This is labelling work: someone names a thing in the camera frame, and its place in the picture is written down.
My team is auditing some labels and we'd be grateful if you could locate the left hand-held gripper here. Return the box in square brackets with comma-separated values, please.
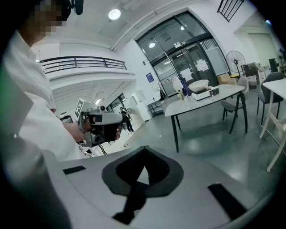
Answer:
[75, 98, 124, 148]

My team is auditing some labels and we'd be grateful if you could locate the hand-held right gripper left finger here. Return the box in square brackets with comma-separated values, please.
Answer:
[101, 145, 145, 197]

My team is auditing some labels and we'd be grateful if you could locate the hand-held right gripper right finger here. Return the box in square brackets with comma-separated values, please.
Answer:
[144, 145, 184, 197]

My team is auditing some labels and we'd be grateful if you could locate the white induction cooktop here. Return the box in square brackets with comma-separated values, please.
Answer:
[191, 87, 221, 102]

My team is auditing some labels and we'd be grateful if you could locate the cream frying pan wooden handle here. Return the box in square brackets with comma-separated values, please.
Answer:
[188, 79, 212, 92]

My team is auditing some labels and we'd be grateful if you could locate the person's left forearm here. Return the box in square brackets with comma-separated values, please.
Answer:
[63, 122, 87, 144]

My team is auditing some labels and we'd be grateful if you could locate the person's left hand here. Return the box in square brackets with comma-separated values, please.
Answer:
[83, 116, 123, 141]

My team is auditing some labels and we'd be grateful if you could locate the white cabinet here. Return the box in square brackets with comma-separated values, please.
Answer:
[131, 89, 153, 123]

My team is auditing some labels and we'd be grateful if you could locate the metal shelf rack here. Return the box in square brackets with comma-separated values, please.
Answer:
[147, 102, 165, 117]

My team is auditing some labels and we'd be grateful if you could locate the long black balcony railing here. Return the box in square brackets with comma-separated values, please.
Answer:
[38, 55, 127, 75]

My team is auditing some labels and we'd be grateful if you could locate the person's white shirt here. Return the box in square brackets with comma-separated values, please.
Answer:
[0, 29, 90, 162]

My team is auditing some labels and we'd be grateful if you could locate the marble dining table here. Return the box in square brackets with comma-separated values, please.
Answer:
[160, 84, 249, 153]

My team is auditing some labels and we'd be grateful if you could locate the light grey chair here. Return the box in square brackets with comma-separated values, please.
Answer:
[220, 76, 249, 135]

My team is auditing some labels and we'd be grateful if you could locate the round ceiling lamp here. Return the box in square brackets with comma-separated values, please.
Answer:
[108, 8, 122, 20]

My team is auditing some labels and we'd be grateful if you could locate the black framed glass door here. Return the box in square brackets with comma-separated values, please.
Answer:
[135, 11, 231, 99]

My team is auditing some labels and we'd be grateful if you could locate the brown cardboard box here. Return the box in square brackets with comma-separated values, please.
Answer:
[217, 73, 237, 86]

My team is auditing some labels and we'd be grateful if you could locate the person's head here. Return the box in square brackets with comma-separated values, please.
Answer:
[17, 0, 72, 48]

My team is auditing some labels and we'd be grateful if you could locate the dark upholstered chair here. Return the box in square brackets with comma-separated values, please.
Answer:
[257, 71, 285, 126]

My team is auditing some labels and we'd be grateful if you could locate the black standing fan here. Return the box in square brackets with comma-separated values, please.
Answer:
[225, 50, 247, 78]

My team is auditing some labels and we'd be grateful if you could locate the white table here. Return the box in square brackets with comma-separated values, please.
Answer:
[259, 78, 286, 173]

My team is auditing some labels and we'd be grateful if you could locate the short black railing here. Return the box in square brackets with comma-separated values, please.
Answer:
[216, 0, 245, 22]

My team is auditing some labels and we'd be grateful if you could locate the black head-mounted camera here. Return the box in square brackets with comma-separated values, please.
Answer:
[71, 0, 84, 16]

